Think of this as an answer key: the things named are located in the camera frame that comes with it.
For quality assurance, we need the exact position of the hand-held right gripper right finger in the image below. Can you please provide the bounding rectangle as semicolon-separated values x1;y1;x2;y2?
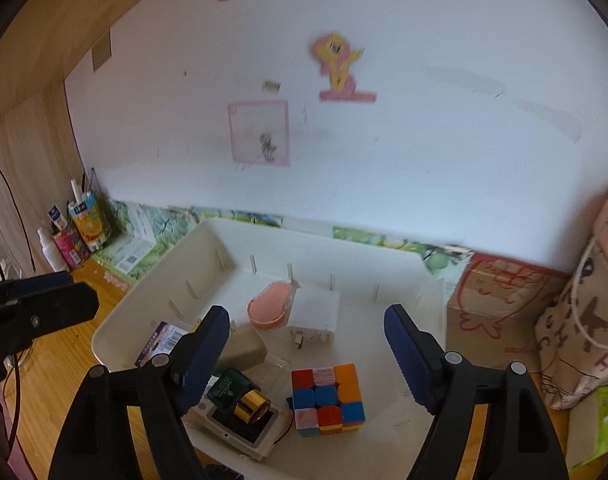
383;304;570;480

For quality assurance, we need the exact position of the pink square sticker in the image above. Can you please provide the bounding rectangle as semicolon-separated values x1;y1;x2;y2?
227;100;291;167

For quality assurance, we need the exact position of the green grape print panel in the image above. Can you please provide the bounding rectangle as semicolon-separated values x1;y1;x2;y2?
91;200;475;291

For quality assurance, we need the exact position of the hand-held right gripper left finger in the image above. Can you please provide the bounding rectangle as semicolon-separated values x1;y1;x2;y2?
46;305;232;480

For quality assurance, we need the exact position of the green bottle with gold cap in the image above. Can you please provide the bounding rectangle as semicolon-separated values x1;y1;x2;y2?
206;367;272;426

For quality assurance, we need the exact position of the white digital camera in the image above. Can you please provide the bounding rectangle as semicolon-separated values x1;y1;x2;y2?
191;400;282;462

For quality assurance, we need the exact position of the green tissue pack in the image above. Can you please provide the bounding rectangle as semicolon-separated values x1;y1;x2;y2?
566;382;608;471

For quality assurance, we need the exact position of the white blue tube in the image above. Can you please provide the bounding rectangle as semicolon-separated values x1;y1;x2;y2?
48;203;67;235

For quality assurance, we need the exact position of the colourful puzzle cube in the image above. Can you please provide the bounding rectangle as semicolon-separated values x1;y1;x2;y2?
290;362;366;437

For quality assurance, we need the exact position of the white plastic bin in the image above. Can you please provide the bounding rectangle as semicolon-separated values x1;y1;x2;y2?
91;217;446;468

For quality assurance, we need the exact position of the beige soap box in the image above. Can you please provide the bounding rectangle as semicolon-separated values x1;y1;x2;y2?
215;327;268;373

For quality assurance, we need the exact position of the yellow pony sticker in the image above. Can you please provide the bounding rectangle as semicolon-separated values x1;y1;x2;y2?
311;32;377;102

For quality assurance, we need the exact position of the black cable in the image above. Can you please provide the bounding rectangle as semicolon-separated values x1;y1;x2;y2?
0;157;35;271

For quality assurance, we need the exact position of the white spray bottle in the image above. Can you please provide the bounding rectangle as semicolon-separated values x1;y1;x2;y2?
36;227;71;273

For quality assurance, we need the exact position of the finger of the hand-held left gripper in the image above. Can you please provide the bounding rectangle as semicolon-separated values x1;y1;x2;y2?
0;282;101;347
0;271;71;306

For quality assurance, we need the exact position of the clear labelled plastic box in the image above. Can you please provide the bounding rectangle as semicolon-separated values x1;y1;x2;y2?
135;321;292;388

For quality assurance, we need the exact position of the letter print canvas bag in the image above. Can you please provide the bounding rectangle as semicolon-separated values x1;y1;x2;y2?
534;232;608;411

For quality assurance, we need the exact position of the cardboard box with red drawing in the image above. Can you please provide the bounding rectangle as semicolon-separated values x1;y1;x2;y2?
444;252;572;368

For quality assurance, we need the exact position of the orange juice carton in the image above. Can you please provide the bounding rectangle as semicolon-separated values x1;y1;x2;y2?
66;191;110;253

